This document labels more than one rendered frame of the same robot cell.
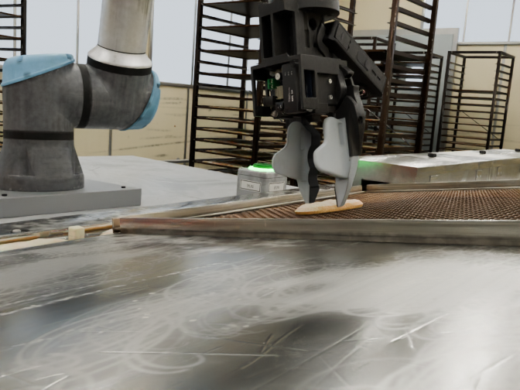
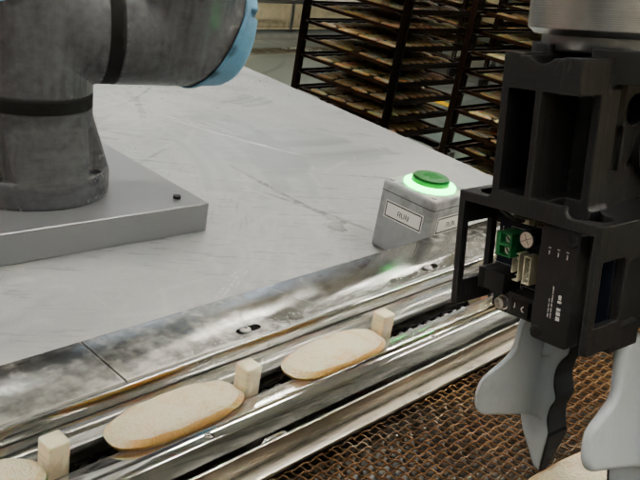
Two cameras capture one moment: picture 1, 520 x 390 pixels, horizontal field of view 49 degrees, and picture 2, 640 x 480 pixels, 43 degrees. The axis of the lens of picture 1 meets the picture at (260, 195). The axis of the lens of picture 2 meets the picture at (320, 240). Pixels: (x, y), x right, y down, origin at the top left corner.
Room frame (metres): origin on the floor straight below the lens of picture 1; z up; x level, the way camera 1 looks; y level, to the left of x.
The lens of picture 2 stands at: (0.27, 0.06, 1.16)
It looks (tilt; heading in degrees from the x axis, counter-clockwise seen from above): 23 degrees down; 3
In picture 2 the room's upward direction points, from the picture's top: 10 degrees clockwise
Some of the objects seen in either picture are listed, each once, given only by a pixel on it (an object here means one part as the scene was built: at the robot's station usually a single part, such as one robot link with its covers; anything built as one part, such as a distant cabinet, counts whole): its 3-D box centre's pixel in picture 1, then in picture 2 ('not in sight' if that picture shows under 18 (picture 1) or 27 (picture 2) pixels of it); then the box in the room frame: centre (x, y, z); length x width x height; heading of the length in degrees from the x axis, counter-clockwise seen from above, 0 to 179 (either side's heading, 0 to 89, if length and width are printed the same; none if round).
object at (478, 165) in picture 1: (473, 165); not in sight; (1.67, -0.61, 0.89); 1.25 x 0.18 x 0.09; 142
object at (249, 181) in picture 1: (261, 197); (420, 233); (1.09, 0.00, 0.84); 0.08 x 0.08 x 0.11; 52
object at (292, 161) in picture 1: (292, 164); (519, 387); (0.62, -0.03, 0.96); 0.06 x 0.03 x 0.09; 134
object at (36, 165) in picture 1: (39, 159); (30, 136); (1.00, 0.39, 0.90); 0.15 x 0.15 x 0.10
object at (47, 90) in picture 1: (42, 91); (38, 14); (1.01, 0.39, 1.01); 0.13 x 0.12 x 0.14; 124
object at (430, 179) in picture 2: (262, 168); (430, 183); (1.09, 0.00, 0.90); 0.04 x 0.04 x 0.02
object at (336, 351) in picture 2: not in sight; (335, 350); (0.79, 0.06, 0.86); 0.10 x 0.04 x 0.01; 142
